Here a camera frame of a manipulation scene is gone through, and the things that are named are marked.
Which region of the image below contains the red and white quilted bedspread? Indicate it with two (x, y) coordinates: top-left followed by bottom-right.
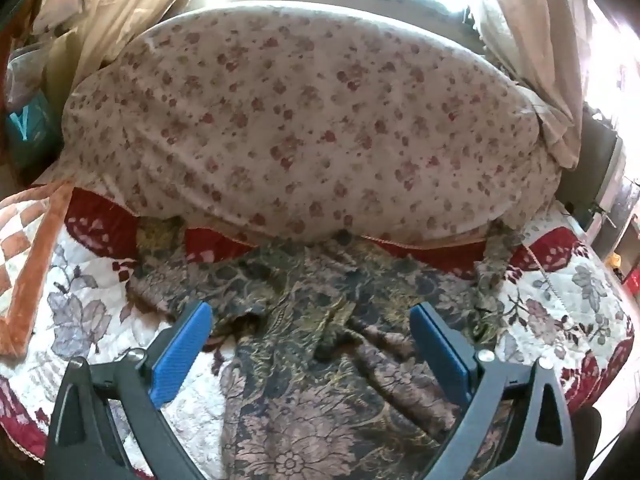
(0, 187), (636, 480)

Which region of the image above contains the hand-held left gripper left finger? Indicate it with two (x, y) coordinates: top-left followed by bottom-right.
(44, 301), (214, 480)

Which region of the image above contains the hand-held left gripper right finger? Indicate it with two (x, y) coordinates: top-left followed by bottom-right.
(409, 302), (592, 480)

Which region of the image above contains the orange checked blanket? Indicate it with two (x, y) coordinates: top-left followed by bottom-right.
(0, 180), (77, 357)

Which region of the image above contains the beige curtain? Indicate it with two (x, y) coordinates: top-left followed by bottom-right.
(469, 0), (595, 171)
(30, 0), (212, 107)

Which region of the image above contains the teal bag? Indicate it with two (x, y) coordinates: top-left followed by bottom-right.
(7, 99), (57, 147)

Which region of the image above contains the dark paisley patterned garment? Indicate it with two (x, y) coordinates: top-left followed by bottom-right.
(127, 230), (523, 480)

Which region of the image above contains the white floral duvet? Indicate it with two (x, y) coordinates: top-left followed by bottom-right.
(37, 7), (563, 250)

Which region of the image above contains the clear plastic bag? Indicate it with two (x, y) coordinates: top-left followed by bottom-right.
(6, 44), (51, 107)

